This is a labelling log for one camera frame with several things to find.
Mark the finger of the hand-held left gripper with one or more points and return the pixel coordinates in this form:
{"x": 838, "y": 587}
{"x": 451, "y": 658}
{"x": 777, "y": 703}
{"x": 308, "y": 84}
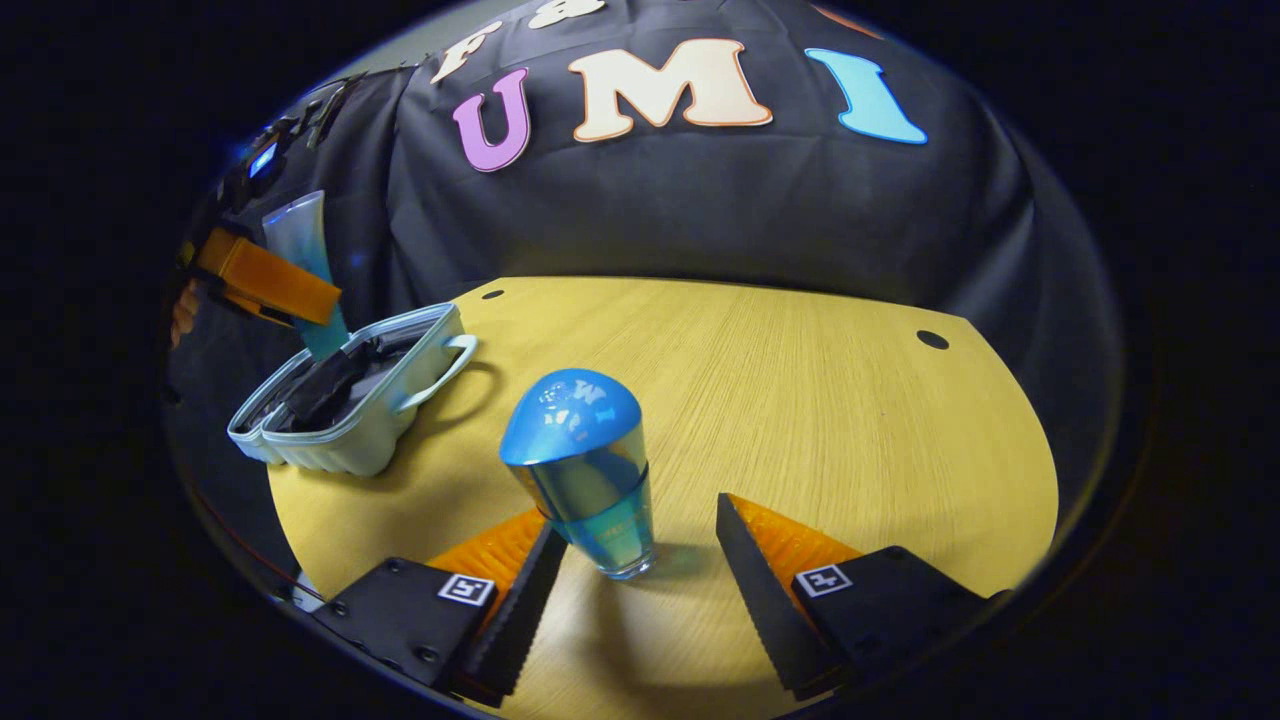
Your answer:
{"x": 275, "y": 280}
{"x": 250, "y": 305}

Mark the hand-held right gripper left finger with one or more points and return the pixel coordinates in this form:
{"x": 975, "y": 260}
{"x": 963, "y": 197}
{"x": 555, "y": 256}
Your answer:
{"x": 515, "y": 620}

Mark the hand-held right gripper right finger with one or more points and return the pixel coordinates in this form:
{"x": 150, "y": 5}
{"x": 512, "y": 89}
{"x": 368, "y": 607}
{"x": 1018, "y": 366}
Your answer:
{"x": 765, "y": 610}

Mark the teal squeeze tube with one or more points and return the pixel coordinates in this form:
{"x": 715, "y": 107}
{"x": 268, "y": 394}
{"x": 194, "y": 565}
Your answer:
{"x": 305, "y": 250}

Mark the small light blue suitcase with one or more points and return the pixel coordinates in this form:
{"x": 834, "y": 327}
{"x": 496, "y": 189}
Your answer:
{"x": 350, "y": 400}

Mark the blue capped clear bottle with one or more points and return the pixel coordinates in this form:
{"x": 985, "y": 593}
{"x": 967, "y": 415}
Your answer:
{"x": 585, "y": 470}

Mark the black backdrop cloth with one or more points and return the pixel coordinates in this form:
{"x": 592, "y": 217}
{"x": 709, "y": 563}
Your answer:
{"x": 700, "y": 200}

